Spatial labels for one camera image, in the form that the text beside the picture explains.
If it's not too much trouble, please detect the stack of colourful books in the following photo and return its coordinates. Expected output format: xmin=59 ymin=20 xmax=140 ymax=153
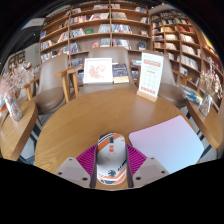
xmin=179 ymin=83 xmax=204 ymax=105

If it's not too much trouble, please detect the beige armchair with wooden arms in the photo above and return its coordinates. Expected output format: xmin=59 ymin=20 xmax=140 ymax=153
xmin=21 ymin=53 xmax=72 ymax=115
xmin=156 ymin=56 xmax=193 ymax=109
xmin=67 ymin=46 xmax=143 ymax=99

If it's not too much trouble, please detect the white orange black computer mouse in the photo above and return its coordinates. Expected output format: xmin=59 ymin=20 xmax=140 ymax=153
xmin=96 ymin=132 xmax=129 ymax=186

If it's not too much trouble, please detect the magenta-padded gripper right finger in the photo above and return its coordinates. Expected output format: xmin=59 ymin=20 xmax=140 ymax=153
xmin=124 ymin=143 xmax=170 ymax=188

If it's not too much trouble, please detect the white sign on wooden base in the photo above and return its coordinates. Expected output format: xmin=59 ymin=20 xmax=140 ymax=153
xmin=136 ymin=52 xmax=165 ymax=103

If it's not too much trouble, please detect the dark cover book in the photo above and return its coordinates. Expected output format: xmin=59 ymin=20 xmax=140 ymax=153
xmin=112 ymin=63 xmax=130 ymax=84

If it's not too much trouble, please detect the glass vase with dried flowers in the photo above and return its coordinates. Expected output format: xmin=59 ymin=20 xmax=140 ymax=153
xmin=0 ymin=61 xmax=36 ymax=122
xmin=198 ymin=56 xmax=224 ymax=117

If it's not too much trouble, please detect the curved wooden bookshelf unit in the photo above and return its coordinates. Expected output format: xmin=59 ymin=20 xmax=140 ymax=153
xmin=149 ymin=9 xmax=224 ymax=111

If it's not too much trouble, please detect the round wooden side table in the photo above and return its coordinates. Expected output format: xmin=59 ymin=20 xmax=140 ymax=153
xmin=185 ymin=99 xmax=224 ymax=158
xmin=0 ymin=99 xmax=39 ymax=162

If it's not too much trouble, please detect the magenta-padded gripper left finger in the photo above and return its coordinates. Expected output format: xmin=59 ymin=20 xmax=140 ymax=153
xmin=54 ymin=143 xmax=98 ymax=189

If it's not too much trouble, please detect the white hanging ceiling panel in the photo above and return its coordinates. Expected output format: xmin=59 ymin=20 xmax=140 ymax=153
xmin=21 ymin=17 xmax=46 ymax=29

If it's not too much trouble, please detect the wide wooden bookshelf unit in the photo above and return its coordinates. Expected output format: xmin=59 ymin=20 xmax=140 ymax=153
xmin=39 ymin=1 xmax=151 ymax=86

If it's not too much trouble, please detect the pale pink blue mouse pad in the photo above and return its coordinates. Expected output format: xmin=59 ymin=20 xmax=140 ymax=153
xmin=128 ymin=115 xmax=205 ymax=174

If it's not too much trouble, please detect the white framed floral picture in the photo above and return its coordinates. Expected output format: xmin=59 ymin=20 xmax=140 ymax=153
xmin=82 ymin=57 xmax=114 ymax=84

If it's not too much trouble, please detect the distant wooden bookshelf unit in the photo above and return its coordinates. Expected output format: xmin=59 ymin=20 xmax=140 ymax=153
xmin=7 ymin=49 xmax=27 ymax=73

